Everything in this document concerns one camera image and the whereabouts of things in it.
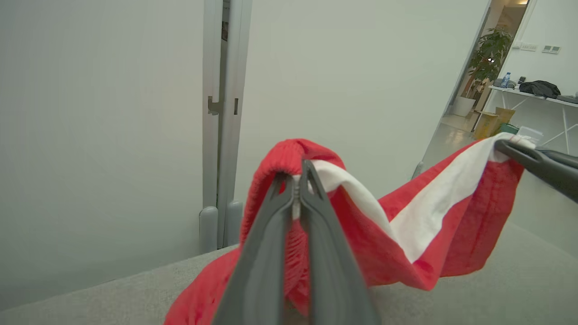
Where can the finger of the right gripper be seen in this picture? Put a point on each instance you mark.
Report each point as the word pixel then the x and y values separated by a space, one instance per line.
pixel 564 160
pixel 555 176

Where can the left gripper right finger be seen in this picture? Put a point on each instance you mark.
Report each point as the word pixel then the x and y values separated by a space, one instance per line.
pixel 334 293

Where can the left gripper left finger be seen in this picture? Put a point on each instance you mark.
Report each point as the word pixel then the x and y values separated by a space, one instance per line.
pixel 257 289

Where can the red shorts with white stripe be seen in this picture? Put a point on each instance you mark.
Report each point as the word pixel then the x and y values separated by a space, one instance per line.
pixel 451 225

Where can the clear plastic container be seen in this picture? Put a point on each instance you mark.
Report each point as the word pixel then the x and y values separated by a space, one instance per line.
pixel 530 134

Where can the grey flat item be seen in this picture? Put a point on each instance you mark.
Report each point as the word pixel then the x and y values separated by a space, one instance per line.
pixel 568 98

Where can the green box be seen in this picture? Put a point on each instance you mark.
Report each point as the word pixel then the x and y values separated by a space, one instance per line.
pixel 509 128

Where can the black bag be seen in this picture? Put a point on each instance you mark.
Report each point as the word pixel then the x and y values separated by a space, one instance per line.
pixel 539 88

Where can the brown cardboard box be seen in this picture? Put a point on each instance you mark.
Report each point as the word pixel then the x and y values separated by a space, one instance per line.
pixel 492 122

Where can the white table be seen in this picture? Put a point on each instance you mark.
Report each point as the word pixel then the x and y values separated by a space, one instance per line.
pixel 510 91

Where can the clear water bottle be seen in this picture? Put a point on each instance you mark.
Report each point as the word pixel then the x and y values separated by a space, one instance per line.
pixel 505 80

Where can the white plant pot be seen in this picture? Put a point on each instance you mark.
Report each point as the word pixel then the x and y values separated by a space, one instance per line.
pixel 463 107

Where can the green potted plant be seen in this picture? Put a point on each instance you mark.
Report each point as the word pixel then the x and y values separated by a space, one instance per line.
pixel 490 54

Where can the wall thermostat panel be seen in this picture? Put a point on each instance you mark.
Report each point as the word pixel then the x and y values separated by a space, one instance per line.
pixel 551 48

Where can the white wall switch panel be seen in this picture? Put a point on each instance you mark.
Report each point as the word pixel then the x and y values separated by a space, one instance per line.
pixel 526 46

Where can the grey double partition post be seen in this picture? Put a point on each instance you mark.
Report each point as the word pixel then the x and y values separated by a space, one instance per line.
pixel 210 158

